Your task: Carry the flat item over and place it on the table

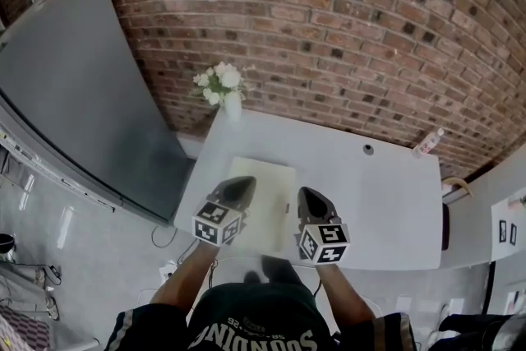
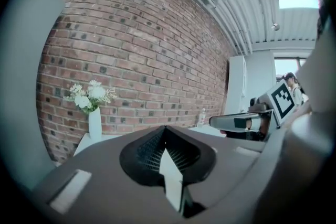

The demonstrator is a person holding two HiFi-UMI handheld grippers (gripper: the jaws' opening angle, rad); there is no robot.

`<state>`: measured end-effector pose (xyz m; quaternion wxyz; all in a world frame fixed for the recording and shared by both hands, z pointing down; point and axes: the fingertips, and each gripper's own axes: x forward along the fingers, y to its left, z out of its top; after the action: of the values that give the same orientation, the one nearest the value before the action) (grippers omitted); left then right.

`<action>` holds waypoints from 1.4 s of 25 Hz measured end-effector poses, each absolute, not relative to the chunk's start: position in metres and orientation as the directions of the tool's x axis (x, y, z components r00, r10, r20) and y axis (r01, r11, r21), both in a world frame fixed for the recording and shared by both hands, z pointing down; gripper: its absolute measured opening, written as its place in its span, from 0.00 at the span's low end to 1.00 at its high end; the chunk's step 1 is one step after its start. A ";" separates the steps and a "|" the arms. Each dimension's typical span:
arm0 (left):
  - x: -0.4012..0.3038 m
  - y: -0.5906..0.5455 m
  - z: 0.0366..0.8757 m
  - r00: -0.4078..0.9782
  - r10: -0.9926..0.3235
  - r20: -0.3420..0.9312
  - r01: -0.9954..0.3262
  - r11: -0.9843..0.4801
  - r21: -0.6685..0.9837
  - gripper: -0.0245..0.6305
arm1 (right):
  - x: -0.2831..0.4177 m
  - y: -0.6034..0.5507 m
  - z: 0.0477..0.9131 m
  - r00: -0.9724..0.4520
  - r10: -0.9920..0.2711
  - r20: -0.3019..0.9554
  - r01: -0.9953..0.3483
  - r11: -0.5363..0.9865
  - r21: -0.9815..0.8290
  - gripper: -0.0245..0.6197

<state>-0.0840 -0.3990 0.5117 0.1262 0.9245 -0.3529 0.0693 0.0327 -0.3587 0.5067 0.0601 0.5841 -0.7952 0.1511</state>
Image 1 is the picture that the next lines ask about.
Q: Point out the clear bottle with red label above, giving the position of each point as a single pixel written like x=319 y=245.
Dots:
x=428 y=143

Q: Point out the white flowers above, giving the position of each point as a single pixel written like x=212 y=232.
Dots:
x=220 y=82

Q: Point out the pale green board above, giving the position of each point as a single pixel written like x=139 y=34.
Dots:
x=267 y=197

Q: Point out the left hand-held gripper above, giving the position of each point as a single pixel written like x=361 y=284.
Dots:
x=213 y=226

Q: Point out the white power strip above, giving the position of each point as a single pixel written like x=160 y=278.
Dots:
x=166 y=272

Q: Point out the white vase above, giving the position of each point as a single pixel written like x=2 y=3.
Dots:
x=232 y=107

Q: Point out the pink checkered tablecloth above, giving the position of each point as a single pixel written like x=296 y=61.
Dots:
x=24 y=329

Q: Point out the person's right forearm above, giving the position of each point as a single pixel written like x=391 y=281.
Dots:
x=345 y=292

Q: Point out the wooden chair with dark seat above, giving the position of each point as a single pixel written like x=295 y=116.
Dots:
x=445 y=226

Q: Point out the black and white tag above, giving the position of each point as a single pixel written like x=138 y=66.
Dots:
x=513 y=234
x=502 y=231

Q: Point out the black bag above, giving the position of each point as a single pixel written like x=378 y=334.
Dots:
x=481 y=333

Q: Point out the white side cabinet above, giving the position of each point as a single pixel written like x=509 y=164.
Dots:
x=472 y=226

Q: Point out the grey refrigerator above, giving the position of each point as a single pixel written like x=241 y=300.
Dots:
x=82 y=94

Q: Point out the person's left forearm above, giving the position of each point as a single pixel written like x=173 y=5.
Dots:
x=185 y=275

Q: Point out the person's dark green shirt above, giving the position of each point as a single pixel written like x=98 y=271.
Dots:
x=255 y=320

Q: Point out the white table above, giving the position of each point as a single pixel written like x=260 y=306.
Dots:
x=378 y=209

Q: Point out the person's black shoe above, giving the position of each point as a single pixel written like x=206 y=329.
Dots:
x=252 y=278

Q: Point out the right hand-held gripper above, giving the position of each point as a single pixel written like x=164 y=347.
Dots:
x=324 y=242

